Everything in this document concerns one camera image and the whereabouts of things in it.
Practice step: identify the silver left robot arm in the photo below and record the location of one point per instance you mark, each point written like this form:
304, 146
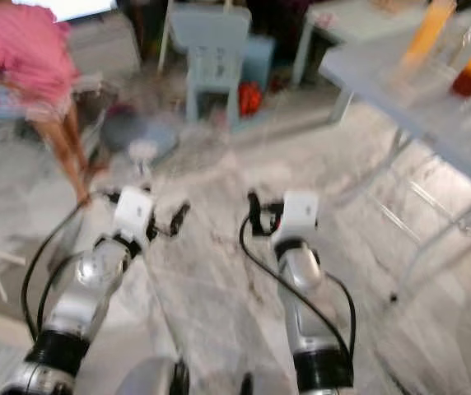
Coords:
87, 288

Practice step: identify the red orange floor object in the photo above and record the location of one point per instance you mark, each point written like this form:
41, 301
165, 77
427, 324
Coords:
249, 99

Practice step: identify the grey left robot leg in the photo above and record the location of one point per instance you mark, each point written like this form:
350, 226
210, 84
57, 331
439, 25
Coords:
153, 377

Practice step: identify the blue storage box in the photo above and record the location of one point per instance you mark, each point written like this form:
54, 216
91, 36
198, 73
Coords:
260, 62

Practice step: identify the round grey fan base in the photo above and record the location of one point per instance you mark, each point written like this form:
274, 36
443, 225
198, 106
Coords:
141, 136

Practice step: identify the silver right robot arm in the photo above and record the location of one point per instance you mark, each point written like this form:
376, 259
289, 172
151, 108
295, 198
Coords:
305, 296

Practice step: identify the light blue plastic chair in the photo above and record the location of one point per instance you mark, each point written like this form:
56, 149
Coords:
211, 49

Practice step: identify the grey folding table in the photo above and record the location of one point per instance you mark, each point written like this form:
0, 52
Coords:
417, 107

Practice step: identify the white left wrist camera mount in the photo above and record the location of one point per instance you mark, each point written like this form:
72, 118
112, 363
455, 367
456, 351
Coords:
133, 212

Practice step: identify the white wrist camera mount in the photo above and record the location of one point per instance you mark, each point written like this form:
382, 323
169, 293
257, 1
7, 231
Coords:
300, 214
133, 212

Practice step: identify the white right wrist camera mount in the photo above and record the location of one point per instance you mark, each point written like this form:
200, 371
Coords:
300, 214

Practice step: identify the orange juice bottle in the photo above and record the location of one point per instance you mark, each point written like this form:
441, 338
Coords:
427, 34

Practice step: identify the person in pink dress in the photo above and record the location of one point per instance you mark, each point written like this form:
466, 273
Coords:
25, 49

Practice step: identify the white background table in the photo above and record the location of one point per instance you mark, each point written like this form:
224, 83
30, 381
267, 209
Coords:
351, 20

